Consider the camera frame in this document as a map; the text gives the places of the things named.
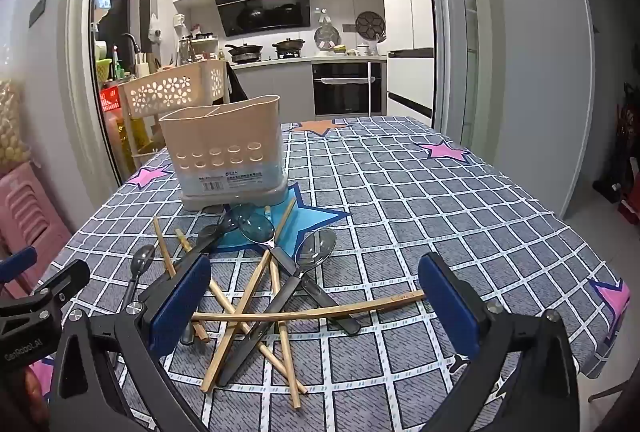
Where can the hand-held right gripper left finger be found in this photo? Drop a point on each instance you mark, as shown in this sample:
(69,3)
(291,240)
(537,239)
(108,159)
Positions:
(180,302)

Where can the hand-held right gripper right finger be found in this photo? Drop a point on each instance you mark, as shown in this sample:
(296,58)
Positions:
(447,307)

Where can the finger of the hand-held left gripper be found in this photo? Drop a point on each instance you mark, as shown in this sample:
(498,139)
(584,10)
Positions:
(17,263)
(55,287)

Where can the small grey metal spoon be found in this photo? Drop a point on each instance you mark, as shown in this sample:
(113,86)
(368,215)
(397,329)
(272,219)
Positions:
(143,258)

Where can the long curved bamboo chopstick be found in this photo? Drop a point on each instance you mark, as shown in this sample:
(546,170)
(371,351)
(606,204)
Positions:
(375,303)

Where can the beige plastic utensil holder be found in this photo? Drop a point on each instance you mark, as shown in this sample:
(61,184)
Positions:
(225,151)

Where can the pink plastic stool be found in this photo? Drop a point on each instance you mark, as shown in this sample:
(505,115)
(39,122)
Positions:
(25,212)

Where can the grey checked star tablecloth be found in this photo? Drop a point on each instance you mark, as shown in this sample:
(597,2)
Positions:
(400,212)

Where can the bag of pale round balls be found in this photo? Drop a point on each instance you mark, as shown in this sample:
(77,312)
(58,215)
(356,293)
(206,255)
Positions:
(10,121)

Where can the yellow oil bottle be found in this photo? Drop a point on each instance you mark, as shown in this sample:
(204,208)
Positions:
(122,131)

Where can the red plastic basket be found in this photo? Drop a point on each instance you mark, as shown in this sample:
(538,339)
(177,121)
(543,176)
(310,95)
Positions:
(110,99)

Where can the green plastic basket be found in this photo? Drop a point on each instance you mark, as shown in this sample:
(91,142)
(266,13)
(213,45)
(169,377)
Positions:
(102,70)

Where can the beige flower cutout cart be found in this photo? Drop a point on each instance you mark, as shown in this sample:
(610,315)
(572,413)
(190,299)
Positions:
(170,86)

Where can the green detergent bottle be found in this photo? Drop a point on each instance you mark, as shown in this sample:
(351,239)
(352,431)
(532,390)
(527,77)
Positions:
(118,66)

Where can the black hanging garment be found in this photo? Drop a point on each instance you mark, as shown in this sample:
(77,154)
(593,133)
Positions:
(235,84)

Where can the white pole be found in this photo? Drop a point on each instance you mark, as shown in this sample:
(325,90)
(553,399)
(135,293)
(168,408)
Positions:
(370,86)

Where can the grey kitchen base cabinet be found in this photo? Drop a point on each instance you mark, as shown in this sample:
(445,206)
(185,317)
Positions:
(272,86)

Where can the white knife block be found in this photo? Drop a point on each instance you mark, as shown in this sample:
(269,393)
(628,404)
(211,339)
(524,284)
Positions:
(142,64)

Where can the black built-in oven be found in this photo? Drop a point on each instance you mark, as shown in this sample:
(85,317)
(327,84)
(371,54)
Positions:
(345,86)

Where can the black kitchen faucet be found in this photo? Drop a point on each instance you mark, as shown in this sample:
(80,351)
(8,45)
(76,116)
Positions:
(131,44)

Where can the glass jar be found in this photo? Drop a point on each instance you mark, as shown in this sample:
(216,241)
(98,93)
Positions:
(187,49)

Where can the black wok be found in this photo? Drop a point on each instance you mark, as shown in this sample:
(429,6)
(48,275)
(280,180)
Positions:
(244,49)

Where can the white hanging plastic bag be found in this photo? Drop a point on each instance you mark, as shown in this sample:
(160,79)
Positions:
(155,31)

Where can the white enamel pot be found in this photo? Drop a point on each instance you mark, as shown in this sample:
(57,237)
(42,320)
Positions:
(361,49)

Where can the dark lidded cooking pot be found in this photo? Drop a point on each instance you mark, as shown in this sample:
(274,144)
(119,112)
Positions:
(289,45)

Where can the dark round hanging tray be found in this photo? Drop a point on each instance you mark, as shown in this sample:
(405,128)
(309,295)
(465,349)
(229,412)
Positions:
(371,25)

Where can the round metal steamer plate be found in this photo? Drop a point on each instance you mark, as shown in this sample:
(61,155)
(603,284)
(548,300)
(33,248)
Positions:
(326,37)

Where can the black range hood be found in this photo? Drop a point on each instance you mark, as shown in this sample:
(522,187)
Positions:
(262,11)

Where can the white refrigerator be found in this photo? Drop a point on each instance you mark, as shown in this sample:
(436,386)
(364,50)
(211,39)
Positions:
(405,1)

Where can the white sliding door frame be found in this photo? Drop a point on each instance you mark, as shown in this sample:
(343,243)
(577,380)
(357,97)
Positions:
(82,36)

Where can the dark wall switch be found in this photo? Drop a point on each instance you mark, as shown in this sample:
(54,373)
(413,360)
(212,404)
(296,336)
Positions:
(37,11)

